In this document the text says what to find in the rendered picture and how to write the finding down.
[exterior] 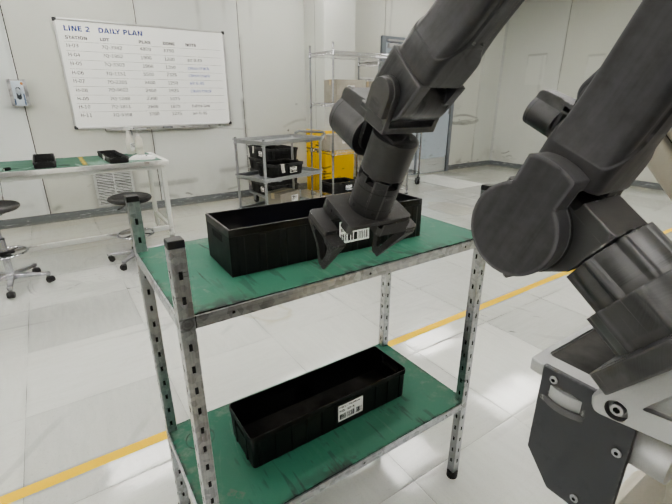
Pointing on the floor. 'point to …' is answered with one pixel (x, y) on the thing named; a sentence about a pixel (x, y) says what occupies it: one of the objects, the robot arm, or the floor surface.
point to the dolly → (269, 160)
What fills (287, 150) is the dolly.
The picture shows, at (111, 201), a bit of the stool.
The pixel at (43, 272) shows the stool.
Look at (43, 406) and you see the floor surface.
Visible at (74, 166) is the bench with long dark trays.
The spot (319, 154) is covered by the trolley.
